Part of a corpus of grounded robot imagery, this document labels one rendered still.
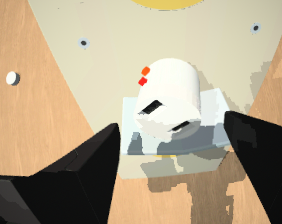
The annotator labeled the cream service panel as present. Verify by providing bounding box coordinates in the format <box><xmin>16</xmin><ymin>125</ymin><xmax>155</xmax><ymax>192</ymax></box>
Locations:
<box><xmin>28</xmin><ymin>0</ymin><xmax>282</xmax><ymax>180</ymax></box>

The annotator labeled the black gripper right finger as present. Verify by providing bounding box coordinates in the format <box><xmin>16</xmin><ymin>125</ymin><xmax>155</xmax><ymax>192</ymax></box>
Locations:
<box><xmin>223</xmin><ymin>111</ymin><xmax>282</xmax><ymax>224</ymax></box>

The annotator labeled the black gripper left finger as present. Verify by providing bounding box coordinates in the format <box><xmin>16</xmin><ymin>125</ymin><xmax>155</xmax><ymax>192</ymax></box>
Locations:
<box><xmin>0</xmin><ymin>123</ymin><xmax>121</xmax><ymax>224</ymax></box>

